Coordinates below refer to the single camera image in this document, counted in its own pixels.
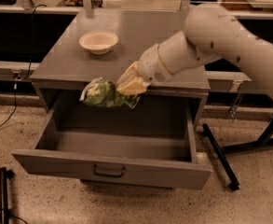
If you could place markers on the black drawer handle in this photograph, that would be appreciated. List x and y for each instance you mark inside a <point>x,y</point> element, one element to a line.
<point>109,173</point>

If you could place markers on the green jalapeno chip bag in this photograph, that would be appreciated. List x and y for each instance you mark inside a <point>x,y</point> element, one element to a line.
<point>102,93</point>

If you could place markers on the black stand leg left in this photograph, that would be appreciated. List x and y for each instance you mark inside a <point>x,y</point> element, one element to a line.
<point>5,174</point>

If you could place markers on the open grey top drawer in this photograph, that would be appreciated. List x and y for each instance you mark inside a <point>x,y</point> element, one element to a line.
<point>154,141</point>

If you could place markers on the white paper bowl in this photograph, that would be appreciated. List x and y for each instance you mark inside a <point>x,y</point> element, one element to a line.
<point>98,42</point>

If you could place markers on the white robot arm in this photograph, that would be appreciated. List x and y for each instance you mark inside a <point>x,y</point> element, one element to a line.
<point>209,33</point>

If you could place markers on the wooden crate in background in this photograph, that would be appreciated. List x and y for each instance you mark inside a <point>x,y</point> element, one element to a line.
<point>236,5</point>

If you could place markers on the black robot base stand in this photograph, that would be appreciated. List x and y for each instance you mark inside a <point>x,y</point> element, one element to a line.
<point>264,142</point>

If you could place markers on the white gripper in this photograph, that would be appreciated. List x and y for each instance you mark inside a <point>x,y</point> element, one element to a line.
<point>150,65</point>

